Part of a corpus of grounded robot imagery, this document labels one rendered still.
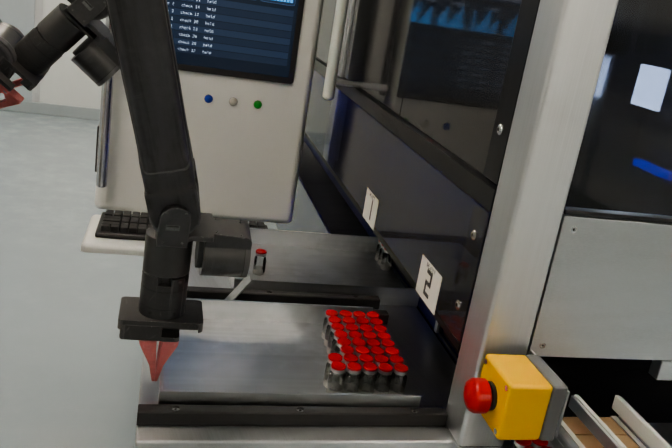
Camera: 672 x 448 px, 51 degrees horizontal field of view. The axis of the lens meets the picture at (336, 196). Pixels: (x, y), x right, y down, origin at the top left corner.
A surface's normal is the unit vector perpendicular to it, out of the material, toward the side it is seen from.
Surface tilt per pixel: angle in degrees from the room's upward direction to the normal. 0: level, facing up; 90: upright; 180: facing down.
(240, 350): 0
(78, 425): 0
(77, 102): 90
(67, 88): 90
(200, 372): 0
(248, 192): 90
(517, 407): 90
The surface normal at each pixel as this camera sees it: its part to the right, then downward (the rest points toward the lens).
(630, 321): 0.21, 0.31
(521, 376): 0.15, -0.95
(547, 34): -0.97, -0.08
